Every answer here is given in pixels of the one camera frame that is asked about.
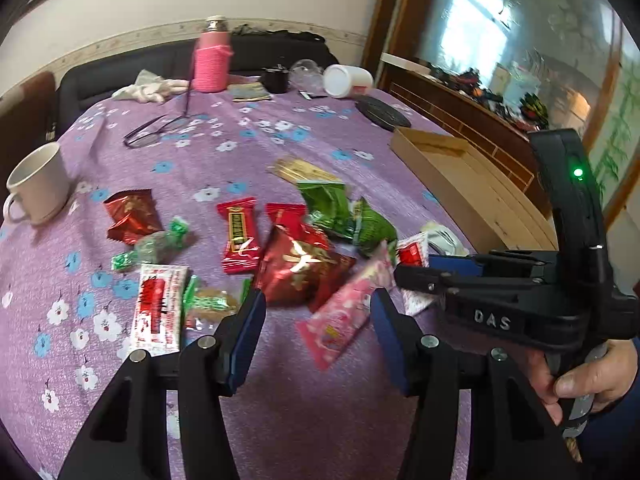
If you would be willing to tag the white plastic jar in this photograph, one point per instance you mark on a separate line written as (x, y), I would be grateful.
(347, 80)

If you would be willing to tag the small silver lighter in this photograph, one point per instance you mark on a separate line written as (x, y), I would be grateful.
(305, 94)

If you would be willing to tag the dark-framed eyeglasses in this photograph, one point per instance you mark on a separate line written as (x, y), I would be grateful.
(142, 136)

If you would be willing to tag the white red-striped snack packet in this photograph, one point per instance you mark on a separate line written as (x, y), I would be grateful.
(157, 310)

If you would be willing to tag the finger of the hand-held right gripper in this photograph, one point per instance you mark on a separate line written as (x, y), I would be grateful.
(415, 277)
(452, 264)

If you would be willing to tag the beige cracker packet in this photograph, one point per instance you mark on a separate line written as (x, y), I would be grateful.
(305, 172)

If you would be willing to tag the flat white box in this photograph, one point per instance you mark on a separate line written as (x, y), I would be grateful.
(400, 60)

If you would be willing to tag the brown candy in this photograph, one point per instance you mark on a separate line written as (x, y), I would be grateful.
(212, 302)

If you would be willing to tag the cardboard box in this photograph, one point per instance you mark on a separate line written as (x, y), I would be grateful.
(450, 180)

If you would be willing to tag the bamboo painted glass panel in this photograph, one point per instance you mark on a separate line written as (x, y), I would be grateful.
(620, 150)

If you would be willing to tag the purple floral tablecloth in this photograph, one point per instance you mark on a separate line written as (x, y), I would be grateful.
(250, 150)

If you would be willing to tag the pink cartoon snack packet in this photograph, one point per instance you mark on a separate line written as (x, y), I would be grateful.
(340, 315)

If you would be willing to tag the black bag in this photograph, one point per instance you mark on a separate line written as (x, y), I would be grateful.
(300, 40)

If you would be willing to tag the pile of assorted clutter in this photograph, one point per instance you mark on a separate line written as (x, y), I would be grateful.
(480, 90)

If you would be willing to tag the white crumpled cloth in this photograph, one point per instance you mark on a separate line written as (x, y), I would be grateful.
(145, 90)

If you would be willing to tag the large red gold snack packet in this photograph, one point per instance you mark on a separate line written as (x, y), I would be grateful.
(300, 265)

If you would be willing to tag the wooden partition cabinet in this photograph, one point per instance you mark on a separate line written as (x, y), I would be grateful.
(450, 105)

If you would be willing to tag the large mirror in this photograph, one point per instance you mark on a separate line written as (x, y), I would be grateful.
(475, 20)

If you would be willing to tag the small dark red candy packet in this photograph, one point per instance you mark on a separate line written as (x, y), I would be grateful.
(132, 215)

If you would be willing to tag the black glasses case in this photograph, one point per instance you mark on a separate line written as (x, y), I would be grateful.
(382, 112)

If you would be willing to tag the white mug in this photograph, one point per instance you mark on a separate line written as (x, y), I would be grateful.
(40, 185)

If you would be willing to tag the black sofa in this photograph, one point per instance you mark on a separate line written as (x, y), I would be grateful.
(100, 80)

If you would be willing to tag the green snack packet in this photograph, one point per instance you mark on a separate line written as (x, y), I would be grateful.
(372, 230)
(325, 205)

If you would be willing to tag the small white red snack packet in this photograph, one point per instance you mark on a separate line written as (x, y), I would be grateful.
(412, 252)

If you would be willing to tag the small black cup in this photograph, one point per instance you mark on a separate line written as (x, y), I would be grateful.
(275, 82)

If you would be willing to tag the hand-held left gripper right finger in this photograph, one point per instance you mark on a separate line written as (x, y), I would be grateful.
(390, 345)

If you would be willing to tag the green twist-wrapped candy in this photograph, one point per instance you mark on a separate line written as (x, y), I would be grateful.
(155, 247)

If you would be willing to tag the person's right hand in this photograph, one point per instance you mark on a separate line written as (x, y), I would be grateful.
(600, 380)

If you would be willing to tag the clear drinking glass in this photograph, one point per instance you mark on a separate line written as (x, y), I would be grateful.
(305, 72)

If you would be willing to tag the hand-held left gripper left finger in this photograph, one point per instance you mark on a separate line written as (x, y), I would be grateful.
(247, 340)

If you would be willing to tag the grey fabric pouch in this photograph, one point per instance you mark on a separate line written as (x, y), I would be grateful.
(247, 92)

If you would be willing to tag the pink knit-sleeved bottle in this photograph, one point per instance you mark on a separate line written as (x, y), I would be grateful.
(212, 65)

